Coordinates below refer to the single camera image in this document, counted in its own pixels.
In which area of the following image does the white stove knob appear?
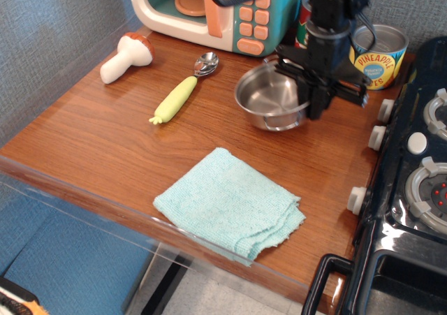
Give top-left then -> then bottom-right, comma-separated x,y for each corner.
368,126 -> 386,152
377,98 -> 395,123
347,186 -> 367,215

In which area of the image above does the white stove knob top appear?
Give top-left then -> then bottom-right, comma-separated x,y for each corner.
377,98 -> 395,123

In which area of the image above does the orange object bottom left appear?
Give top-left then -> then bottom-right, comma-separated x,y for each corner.
0,276 -> 48,315

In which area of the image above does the white stove knob middle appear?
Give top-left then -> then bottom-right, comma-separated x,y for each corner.
368,126 -> 386,152

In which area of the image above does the white stove knob bottom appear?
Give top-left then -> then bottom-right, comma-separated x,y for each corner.
347,186 -> 367,215

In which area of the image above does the toy mushroom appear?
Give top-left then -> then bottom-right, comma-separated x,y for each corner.
100,32 -> 155,84

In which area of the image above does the black toy stove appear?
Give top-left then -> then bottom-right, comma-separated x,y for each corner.
302,36 -> 446,314

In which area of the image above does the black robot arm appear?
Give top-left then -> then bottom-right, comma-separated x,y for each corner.
275,0 -> 371,120

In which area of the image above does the light blue napkin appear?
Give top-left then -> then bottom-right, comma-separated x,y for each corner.
153,147 -> 305,266

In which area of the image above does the pineapple slices can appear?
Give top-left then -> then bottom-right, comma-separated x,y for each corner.
349,24 -> 409,90

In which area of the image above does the tomato sauce can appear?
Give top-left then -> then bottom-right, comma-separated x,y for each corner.
295,0 -> 312,49

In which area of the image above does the toy microwave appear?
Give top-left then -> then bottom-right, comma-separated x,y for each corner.
131,0 -> 300,57

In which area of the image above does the clear acrylic table guard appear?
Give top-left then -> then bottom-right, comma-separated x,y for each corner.
1,157 -> 308,314

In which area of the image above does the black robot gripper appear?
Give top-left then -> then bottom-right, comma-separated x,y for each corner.
275,28 -> 370,120

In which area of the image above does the stainless steel pot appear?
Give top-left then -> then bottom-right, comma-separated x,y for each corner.
235,55 -> 309,131

